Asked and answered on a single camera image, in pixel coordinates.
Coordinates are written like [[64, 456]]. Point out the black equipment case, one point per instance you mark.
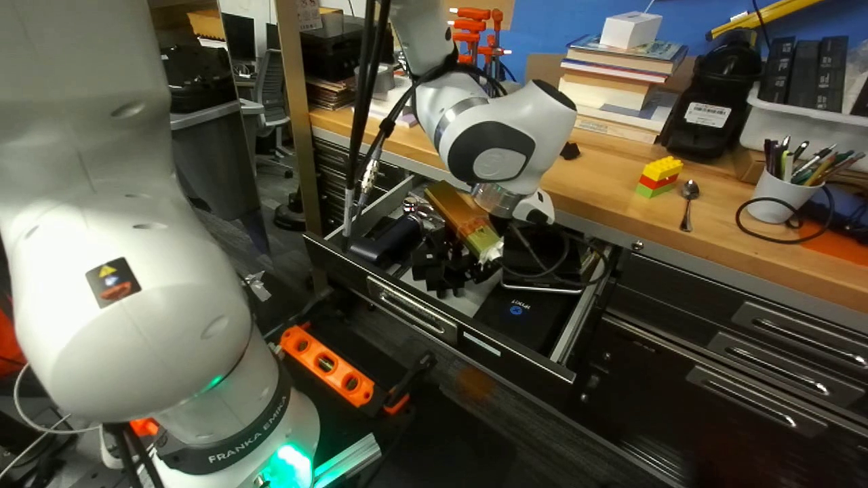
[[200, 78]]

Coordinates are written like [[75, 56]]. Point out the stack of flat boards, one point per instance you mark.
[[330, 94]]

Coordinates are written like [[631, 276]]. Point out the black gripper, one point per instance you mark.
[[524, 243]]

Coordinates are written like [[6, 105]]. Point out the white plastic bin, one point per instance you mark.
[[796, 125]]

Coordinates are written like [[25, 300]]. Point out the black desk monitor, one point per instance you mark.
[[239, 36]]

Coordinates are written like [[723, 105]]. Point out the black plastic bracket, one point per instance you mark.
[[429, 265]]

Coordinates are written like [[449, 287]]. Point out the grey metal drawer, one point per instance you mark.
[[489, 301]]

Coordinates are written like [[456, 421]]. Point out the yellow bar tool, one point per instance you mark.
[[768, 14]]

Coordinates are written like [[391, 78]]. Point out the small white box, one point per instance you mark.
[[631, 30]]

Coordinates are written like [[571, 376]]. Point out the gold wrist camera bar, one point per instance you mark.
[[463, 220]]

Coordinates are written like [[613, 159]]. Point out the black box blue logo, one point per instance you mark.
[[524, 316]]

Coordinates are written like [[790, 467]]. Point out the office chair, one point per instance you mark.
[[273, 91]]

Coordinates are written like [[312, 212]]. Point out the black orange clamp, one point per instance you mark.
[[410, 381]]

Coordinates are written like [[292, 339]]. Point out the dark pen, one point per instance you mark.
[[841, 160], [771, 159], [801, 155]]

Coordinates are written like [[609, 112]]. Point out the metal spoon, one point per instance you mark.
[[689, 188]]

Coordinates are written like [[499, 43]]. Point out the white pen cup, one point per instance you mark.
[[783, 204]]

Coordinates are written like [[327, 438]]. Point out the thick hardcover book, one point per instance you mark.
[[624, 97], [624, 117]]

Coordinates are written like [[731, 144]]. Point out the grey drawer cabinet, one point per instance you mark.
[[723, 409], [334, 181]]

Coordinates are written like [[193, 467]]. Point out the blue flat object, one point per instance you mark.
[[851, 207]]

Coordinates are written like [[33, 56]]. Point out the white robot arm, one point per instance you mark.
[[126, 300]]

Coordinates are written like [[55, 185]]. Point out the black box bracket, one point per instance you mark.
[[463, 287]]

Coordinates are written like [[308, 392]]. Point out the black rectangular block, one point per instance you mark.
[[803, 72], [776, 68], [834, 72]]

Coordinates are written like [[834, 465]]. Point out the black pouch white label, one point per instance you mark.
[[714, 72]]

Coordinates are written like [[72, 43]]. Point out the black plastic part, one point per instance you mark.
[[444, 278]]

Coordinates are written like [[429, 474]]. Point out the orange spirit level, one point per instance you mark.
[[327, 365]]

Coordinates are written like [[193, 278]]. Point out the green pen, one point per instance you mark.
[[815, 170]]

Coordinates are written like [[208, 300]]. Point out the black two-prong block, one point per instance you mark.
[[571, 150]]

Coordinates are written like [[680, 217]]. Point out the black printer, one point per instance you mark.
[[330, 44]]

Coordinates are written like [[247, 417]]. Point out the blue wall board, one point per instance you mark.
[[559, 24]]

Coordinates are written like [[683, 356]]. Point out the thin hardcover book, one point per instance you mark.
[[624, 72], [632, 56]]

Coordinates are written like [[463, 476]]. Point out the small orange connector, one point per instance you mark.
[[145, 428]]

